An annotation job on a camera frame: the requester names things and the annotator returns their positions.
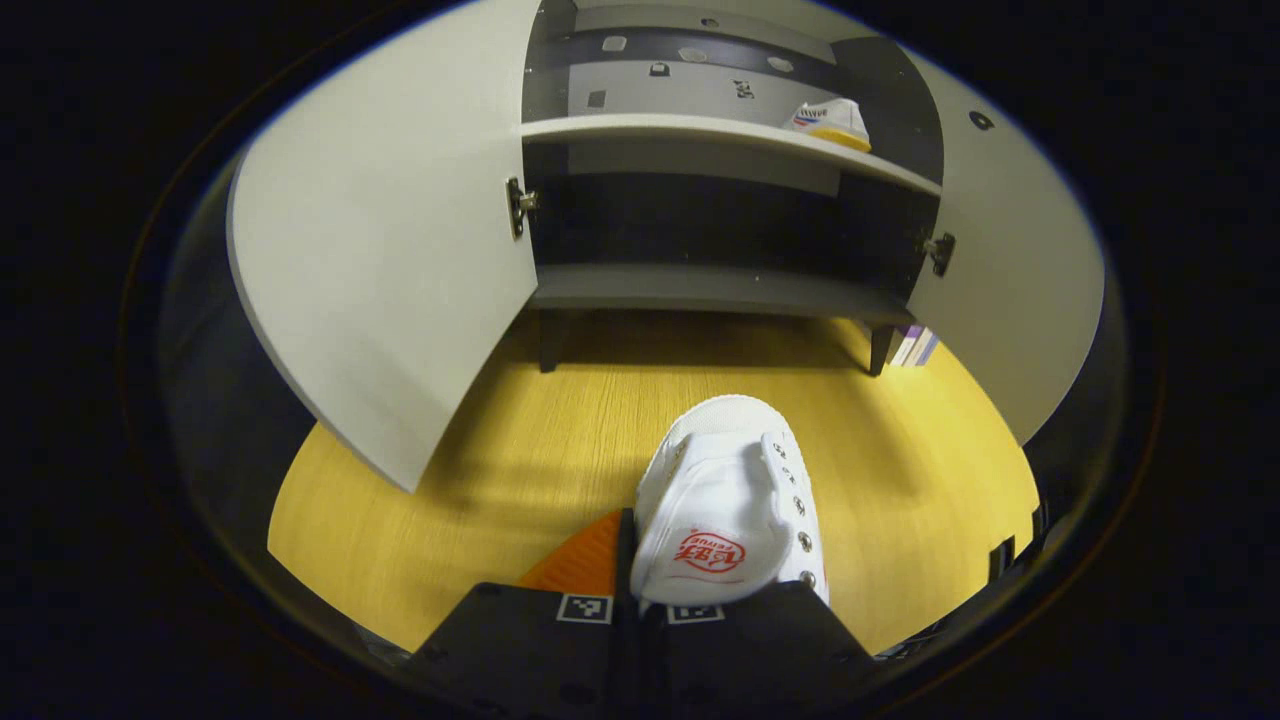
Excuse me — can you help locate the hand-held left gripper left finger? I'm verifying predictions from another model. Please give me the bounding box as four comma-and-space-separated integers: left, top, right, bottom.
410, 508, 641, 701

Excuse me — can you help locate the white canvas shoe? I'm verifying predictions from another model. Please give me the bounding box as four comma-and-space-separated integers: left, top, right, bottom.
630, 395, 831, 608
782, 98, 873, 153

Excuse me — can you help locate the white shoe cabinet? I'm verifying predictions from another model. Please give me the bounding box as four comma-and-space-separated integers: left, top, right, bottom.
520, 0, 946, 376

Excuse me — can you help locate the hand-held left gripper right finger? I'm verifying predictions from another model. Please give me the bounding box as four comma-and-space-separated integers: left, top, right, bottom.
640, 580, 881, 701

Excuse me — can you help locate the white cabinet shelf board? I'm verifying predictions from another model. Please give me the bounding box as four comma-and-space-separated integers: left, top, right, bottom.
520, 113, 943, 198

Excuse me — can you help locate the white cabinet door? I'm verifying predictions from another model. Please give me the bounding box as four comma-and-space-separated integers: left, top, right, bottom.
905, 45, 1106, 446
227, 0, 541, 494

